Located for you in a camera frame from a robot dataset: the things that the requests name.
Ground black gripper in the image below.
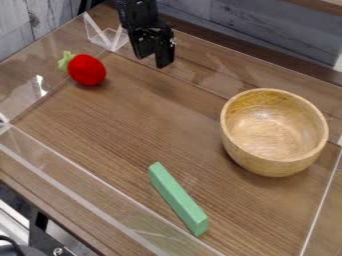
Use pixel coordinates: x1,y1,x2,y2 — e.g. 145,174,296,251
116,0,175,69

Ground red plush strawberry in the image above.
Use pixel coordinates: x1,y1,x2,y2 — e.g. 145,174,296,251
57,51,107,87

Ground green rectangular block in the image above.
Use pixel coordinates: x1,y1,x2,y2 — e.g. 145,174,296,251
148,162,208,237

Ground clear acrylic front wall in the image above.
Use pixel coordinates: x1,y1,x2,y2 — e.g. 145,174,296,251
0,110,224,256

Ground wooden bowl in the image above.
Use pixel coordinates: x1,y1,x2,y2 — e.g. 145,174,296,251
220,88,328,177

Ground black cable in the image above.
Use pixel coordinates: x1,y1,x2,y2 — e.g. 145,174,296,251
0,235,24,256

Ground clear acrylic corner bracket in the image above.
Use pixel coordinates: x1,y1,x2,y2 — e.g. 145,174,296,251
83,13,129,52

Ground black metal table frame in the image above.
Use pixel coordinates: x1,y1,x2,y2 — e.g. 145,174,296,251
28,210,76,256

